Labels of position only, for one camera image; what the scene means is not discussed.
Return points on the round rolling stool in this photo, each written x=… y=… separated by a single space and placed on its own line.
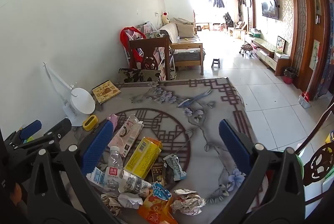
x=246 y=48

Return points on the dark brown packet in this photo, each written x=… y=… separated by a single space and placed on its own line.
x=158 y=171

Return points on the crumpled silver foil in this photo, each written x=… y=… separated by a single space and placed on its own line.
x=188 y=201

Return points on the beige pillow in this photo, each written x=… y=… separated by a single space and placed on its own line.
x=185 y=30

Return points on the television cabinet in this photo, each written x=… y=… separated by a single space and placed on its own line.
x=268 y=54

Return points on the wooden sofa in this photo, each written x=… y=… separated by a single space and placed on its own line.
x=188 y=44

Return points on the blue and white carton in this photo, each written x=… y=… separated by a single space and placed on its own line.
x=96 y=178

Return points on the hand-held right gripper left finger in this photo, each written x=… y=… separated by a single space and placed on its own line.
x=97 y=145

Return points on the crumpled white paper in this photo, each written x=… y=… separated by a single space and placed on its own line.
x=129 y=200

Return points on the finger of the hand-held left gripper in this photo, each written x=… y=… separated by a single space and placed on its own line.
x=60 y=128
x=31 y=128

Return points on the carved wooden chair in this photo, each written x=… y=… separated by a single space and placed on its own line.
x=150 y=44
x=310 y=174

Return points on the orange snack bag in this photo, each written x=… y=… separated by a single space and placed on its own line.
x=154 y=209

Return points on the white desk lamp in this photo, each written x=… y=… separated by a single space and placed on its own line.
x=81 y=101

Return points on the yellow carton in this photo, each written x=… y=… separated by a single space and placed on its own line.
x=142 y=158

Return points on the crushed grey printed carton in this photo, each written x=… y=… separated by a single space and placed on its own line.
x=174 y=165

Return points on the clear plastic bottle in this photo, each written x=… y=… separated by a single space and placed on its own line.
x=114 y=161

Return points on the floral seat cushion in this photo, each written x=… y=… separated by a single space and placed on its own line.
x=138 y=75

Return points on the blue snack wrapper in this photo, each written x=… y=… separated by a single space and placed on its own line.
x=160 y=191

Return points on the printed paper cup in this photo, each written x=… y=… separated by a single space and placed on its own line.
x=133 y=183

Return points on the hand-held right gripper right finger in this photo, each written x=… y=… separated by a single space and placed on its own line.
x=233 y=145

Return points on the wall television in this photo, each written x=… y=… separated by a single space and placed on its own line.
x=270 y=9

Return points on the crumpled brown paper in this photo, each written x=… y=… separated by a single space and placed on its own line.
x=111 y=204

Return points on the red bag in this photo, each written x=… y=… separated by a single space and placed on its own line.
x=126 y=34

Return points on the red waste bin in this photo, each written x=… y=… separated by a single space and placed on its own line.
x=289 y=77

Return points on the yellow plastic holder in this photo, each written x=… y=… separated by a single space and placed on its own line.
x=90 y=122

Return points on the small step stool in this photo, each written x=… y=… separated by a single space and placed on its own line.
x=215 y=63

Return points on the hanging dark jacket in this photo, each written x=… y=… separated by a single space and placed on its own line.
x=218 y=1

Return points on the pink drink carton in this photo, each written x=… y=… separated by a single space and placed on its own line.
x=126 y=135

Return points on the plush toy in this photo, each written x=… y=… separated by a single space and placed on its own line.
x=165 y=19

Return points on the small framed picture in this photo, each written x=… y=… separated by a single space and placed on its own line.
x=281 y=44

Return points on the yellow book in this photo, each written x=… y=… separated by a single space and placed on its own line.
x=105 y=92

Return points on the small pink wrapper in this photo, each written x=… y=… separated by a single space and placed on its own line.
x=113 y=119

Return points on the broom and dustpan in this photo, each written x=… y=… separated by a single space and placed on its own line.
x=304 y=100

